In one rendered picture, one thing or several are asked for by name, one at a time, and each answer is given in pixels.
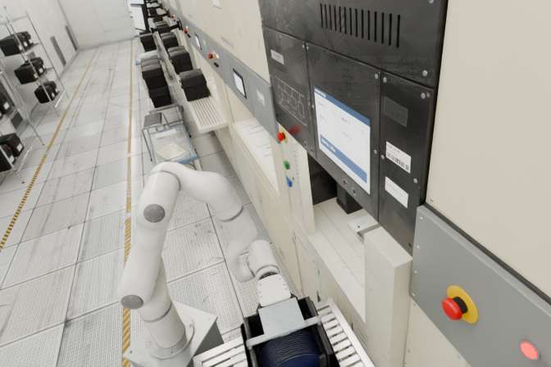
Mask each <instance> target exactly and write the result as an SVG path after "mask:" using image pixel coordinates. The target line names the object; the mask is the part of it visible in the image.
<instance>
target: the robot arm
mask: <svg viewBox="0 0 551 367"><path fill-rule="evenodd" d="M179 191H185V192H187V193H188V194H189V195H191V196H192V197H194V198H196V199H197V200H199V201H201V202H204V203H207V204H208V205H209V206H210V207H211V208H212V210H213V211H214V213H215V214H216V216H217V217H218V219H219V220H220V222H221V223H222V224H223V225H224V227H225V229H226V230H227V231H228V233H229V234H230V236H231V240H230V242H229V244H228V247H227V250H226V262H227V265H228V267H229V269H230V271H231V273H232V274H233V275H234V276H235V278H236V279H237V280H238V281H239V282H241V283H245V282H247V281H249V280H251V279H254V278H255V277H256V280H257V294H258V298H259V303H258V306H257V309H256V313H257V315H259V311H258V310H259V309H261V308H264V307H267V306H271V305H274V304H276V303H279V302H282V301H286V300H289V299H291V298H294V297H296V296H295V295H294V294H293V293H291V292H290V291H289V289H288V286H287V284H286V282H285V281H284V279H283V277H282V276H281V272H279V269H278V266H277V264H276V259H275V257H274V255H273V252H272V250H271V246H270V243H269V242H268V241H266V240H257V241H255V242H253V241H254V240H255V238H256V237H257V226H256V225H255V224H254V222H253V220H252V218H251V217H250V215H249V213H248V212H247V210H246V209H245V207H244V205H243V203H242V202H241V201H240V199H239V197H238V195H237V193H236V192H235V190H234V189H233V187H232V186H231V184H230V182H229V181H228V180H227V179H226V177H224V176H223V175H221V174H218V173H215V172H208V171H198V170H191V169H190V168H187V167H185V166H184V165H181V164H180V163H177V162H173V161H168V162H162V163H160V164H158V165H156V166H154V167H153V168H152V170H151V171H150V173H149V175H148V178H147V181H146V183H145V185H144V187H143V191H142V193H141V195H140V198H139V203H138V205H137V210H136V214H135V219H136V225H135V229H134V236H133V241H132V244H131V247H130V252H129V255H128V258H127V261H126V263H125V268H124V270H123V273H122V276H121V279H120V282H119V283H118V286H117V290H116V296H117V300H118V301H119V303H120V304H121V305H122V306H123V307H125V308H126V309H130V310H137V311H138V312H139V315H140V317H141V318H142V320H143V322H144V323H145V325H146V326H147V328H148V331H149V332H150V333H149V335H148V341H147V345H148V350H149V352H150V353H151V354H152V355H153V356H154V357H156V358H158V359H169V358H171V357H173V356H177V355H178V354H180V353H181V352H182V351H183V350H184V349H185V348H186V347H187V346H188V345H189V343H190V341H191V340H192V337H193V335H194V323H193V321H192V320H191V319H190V317H188V316H187V315H186V314H183V313H178V312H177V310H176V308H175V305H174V303H173V301H172V300H171V297H170V295H169V293H168V291H167V285H166V271H165V266H164V262H163V259H162V256H161V254H162V248H163V246H164V242H165V240H166V234H167V231H168V228H169V225H170V222H171V218H172V215H173V212H174V209H175V203H176V199H177V196H178V192H179ZM252 242H253V243H252ZM251 243H252V244H251ZM250 244H251V245H250ZM248 245H250V247H249V249H248V252H249V256H248V257H246V258H244V259H242V260H240V259H239V256H240V254H241V253H242V252H243V250H244V249H245V248H246V247H247V246H248ZM296 300H297V302H298V297H296Z"/></svg>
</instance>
